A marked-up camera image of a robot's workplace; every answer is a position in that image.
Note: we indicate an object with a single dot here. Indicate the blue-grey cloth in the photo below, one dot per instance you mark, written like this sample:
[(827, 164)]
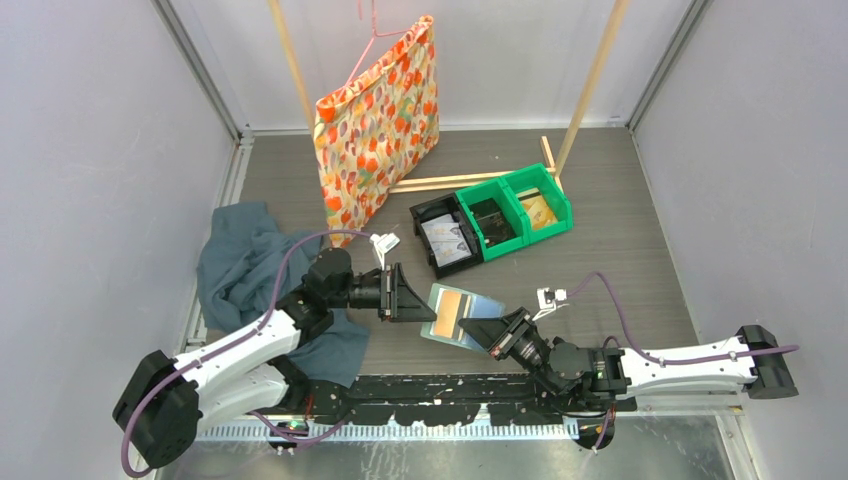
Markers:
[(236, 271)]

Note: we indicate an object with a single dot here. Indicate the wooden clothes rack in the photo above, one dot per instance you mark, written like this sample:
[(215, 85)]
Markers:
[(555, 163)]

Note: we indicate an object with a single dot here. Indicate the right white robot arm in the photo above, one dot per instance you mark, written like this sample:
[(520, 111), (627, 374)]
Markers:
[(751, 361)]

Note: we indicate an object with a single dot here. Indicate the pink wire hanger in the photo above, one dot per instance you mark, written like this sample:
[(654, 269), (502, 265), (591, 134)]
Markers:
[(376, 34)]

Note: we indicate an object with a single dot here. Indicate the cards in left green bin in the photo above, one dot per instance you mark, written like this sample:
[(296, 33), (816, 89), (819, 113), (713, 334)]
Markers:
[(492, 222)]

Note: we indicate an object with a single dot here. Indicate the orange floral hanging garment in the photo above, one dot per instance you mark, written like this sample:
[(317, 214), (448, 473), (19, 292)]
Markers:
[(372, 132)]

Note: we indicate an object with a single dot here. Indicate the green card holder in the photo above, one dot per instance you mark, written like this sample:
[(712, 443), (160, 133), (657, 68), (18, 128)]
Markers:
[(482, 307)]

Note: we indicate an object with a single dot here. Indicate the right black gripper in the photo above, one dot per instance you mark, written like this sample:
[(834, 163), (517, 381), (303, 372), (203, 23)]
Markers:
[(499, 334)]

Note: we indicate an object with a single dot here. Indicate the green bin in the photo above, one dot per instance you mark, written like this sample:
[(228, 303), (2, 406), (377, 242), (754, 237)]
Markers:
[(537, 176), (495, 189)]

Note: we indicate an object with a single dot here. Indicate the cards in black bin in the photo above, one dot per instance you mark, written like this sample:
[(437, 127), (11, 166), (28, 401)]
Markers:
[(446, 239)]

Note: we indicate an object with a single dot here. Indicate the green bin right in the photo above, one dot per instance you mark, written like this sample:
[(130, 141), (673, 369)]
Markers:
[(537, 176)]

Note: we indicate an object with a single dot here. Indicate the yellow cards in right bin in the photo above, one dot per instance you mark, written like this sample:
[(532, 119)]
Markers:
[(537, 209)]

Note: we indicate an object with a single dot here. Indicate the orange striped card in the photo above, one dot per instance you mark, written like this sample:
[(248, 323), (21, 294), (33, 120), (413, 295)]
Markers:
[(451, 307)]

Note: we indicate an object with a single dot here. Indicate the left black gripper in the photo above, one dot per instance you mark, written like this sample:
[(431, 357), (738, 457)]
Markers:
[(397, 301)]

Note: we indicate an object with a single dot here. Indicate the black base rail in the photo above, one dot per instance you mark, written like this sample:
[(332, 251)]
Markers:
[(510, 399)]

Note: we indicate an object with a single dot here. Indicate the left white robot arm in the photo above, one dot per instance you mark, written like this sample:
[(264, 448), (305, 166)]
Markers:
[(169, 401)]

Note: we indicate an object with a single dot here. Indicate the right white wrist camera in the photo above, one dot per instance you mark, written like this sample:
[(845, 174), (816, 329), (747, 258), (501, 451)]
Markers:
[(549, 301)]

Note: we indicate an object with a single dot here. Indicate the black storage bin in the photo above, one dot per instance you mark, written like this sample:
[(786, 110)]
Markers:
[(434, 208)]

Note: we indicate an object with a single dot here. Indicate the green bin left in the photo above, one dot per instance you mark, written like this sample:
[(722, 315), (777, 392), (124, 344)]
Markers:
[(495, 189)]

